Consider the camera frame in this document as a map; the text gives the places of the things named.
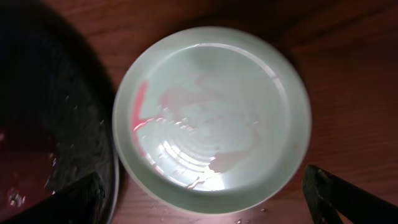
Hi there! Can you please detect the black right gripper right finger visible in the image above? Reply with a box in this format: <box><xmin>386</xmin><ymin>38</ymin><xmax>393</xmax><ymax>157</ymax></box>
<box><xmin>302</xmin><ymin>165</ymin><xmax>397</xmax><ymax>224</ymax></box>

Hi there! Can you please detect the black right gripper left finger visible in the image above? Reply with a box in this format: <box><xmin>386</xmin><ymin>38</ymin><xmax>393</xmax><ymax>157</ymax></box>
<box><xmin>2</xmin><ymin>172</ymin><xmax>105</xmax><ymax>224</ymax></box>

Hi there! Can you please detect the black round tray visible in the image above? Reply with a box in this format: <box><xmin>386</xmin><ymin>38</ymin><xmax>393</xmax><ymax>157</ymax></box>
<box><xmin>1</xmin><ymin>1</ymin><xmax>119</xmax><ymax>223</ymax></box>

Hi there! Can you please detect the light blue plate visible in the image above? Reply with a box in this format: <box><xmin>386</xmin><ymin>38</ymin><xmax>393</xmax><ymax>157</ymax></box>
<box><xmin>112</xmin><ymin>27</ymin><xmax>312</xmax><ymax>215</ymax></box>

